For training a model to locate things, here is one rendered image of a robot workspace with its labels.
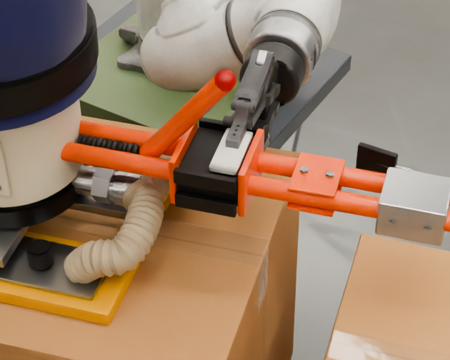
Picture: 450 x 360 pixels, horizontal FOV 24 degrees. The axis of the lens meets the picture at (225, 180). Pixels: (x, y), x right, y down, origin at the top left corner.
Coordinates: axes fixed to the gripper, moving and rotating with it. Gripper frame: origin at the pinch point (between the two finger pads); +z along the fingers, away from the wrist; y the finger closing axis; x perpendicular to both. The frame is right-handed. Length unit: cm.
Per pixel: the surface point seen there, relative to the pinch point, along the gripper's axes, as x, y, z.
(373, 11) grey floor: 14, 119, -232
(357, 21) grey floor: 18, 119, -225
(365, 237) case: -13.4, 25.8, -20.5
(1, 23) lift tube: 20.3, -19.8, 8.2
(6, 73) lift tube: 20.3, -14.3, 8.8
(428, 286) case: -22.9, 25.8, -13.8
